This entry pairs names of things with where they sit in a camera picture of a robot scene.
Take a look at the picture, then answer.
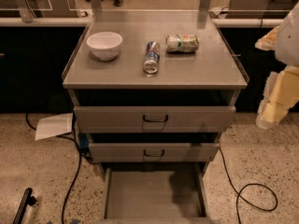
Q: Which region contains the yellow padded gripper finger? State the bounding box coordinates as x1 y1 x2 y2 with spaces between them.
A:
255 26 278 51
256 65 299 129

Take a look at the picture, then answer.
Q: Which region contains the blue silver redbull can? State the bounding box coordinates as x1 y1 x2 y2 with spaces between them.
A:
143 41 160 74

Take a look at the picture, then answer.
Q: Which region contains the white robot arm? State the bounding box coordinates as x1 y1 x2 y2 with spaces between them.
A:
255 4 299 129

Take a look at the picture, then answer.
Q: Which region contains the crushed green white can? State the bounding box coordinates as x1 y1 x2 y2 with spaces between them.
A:
166 35 199 53

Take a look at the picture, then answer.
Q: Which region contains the grey top drawer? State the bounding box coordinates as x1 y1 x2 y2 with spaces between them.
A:
74 106 235 133

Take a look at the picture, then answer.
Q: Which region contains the grey drawer cabinet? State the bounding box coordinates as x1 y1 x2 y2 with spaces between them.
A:
61 9 250 224

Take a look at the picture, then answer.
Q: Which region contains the grey middle drawer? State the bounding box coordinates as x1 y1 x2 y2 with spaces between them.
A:
89 143 219 162

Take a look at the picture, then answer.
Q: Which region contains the grey open bottom drawer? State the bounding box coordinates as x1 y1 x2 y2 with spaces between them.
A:
100 164 212 224

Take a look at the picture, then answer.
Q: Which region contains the white ceramic bowl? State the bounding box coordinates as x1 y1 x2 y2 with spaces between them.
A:
87 32 122 62

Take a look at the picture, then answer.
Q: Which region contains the white paper sheet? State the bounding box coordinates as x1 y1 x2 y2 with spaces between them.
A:
36 113 73 140

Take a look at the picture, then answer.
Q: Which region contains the black bar on floor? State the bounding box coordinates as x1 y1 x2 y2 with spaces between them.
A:
13 188 37 224

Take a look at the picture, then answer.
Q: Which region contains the black floor cable right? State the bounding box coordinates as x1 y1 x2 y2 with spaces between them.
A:
218 145 278 224

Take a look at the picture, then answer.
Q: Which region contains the black floor cable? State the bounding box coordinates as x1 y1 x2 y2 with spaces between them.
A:
218 145 278 224
25 112 94 224

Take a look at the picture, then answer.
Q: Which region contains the black floor cable left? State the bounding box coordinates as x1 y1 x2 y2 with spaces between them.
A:
25 112 94 224

